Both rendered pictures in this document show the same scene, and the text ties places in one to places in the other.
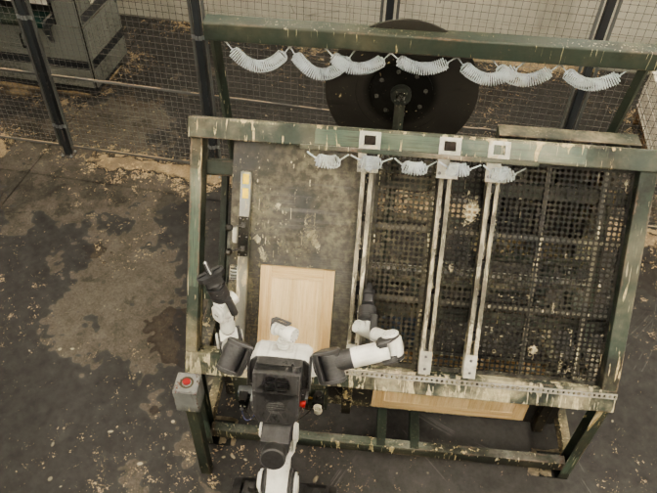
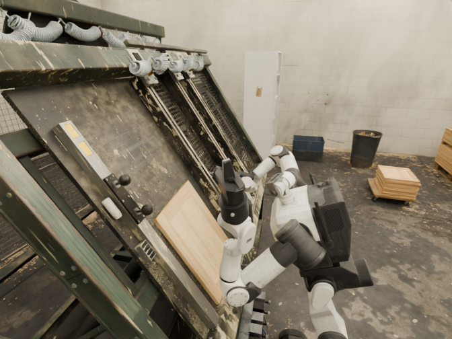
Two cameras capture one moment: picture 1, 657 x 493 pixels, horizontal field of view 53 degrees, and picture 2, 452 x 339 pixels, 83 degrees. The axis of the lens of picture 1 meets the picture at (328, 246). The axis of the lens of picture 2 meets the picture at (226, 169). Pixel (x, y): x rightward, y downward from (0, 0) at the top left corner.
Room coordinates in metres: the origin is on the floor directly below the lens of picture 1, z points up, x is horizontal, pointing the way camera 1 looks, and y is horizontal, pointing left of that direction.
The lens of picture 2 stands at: (1.82, 1.15, 1.88)
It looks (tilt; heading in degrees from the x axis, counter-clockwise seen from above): 23 degrees down; 279
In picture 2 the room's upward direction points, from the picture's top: straight up
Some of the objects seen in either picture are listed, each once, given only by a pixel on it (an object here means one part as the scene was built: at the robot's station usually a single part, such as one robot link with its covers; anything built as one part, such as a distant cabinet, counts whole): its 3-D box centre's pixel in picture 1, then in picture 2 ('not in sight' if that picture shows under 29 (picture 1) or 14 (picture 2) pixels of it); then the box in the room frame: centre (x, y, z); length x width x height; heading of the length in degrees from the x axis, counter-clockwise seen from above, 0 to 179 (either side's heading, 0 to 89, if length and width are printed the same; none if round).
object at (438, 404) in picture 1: (454, 386); not in sight; (2.06, -0.74, 0.53); 0.90 x 0.02 x 0.55; 86
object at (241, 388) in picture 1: (279, 404); (255, 315); (1.81, 0.23, 0.69); 0.50 x 0.14 x 0.24; 86
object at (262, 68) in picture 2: not in sight; (261, 108); (1.91, -4.04, 1.03); 0.61 x 0.58 x 2.05; 81
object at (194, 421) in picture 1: (199, 437); not in sight; (1.77, 0.67, 0.38); 0.06 x 0.06 x 0.75; 86
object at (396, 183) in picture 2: not in sight; (390, 183); (-0.08, -2.61, 0.20); 0.61 x 0.53 x 0.40; 81
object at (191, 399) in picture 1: (189, 392); not in sight; (1.77, 0.67, 0.84); 0.12 x 0.12 x 0.18; 86
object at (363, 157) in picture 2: not in sight; (364, 148); (-0.10, -3.91, 0.33); 0.52 x 0.51 x 0.65; 81
